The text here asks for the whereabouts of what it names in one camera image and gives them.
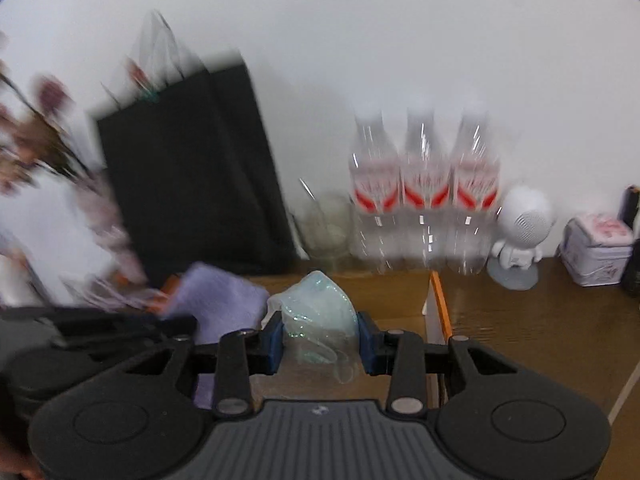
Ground black paper shopping bag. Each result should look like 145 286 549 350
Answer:
94 8 296 286

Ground mottled pink vase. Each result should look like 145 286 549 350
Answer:
74 171 146 285

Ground white robot figurine speaker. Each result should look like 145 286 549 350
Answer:
487 184 555 292

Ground lilac towel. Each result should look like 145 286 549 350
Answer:
162 261 271 409

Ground glass cup with spoon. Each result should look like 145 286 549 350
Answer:
291 178 354 274

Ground black small bottles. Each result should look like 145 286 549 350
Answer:
619 184 640 298

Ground small lilac tin box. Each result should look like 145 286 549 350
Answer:
558 214 634 287

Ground dried pink flower bouquet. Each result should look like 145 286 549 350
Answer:
1 64 98 196

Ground orange cardboard box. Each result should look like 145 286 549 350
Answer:
159 268 454 411

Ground iridescent plastic bag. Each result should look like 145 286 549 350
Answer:
267 270 359 384

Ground middle water bottle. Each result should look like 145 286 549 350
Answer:
401 98 450 269

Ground right water bottle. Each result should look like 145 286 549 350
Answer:
447 102 500 275

